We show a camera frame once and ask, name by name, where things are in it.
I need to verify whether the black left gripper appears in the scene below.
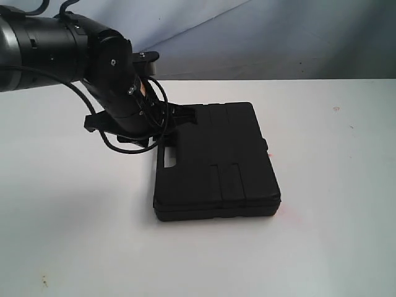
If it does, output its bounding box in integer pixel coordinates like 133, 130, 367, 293
84, 40, 197, 145

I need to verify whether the black plastic tool case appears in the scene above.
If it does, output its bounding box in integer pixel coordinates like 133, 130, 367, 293
153, 102, 281, 222

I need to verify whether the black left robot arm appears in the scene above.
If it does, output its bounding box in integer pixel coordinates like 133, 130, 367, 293
1, 1, 197, 148

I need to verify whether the grey backdrop cloth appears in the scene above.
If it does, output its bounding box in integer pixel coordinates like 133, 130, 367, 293
0, 0, 396, 81

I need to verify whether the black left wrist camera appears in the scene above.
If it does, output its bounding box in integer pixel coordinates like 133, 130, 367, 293
131, 51, 160, 77

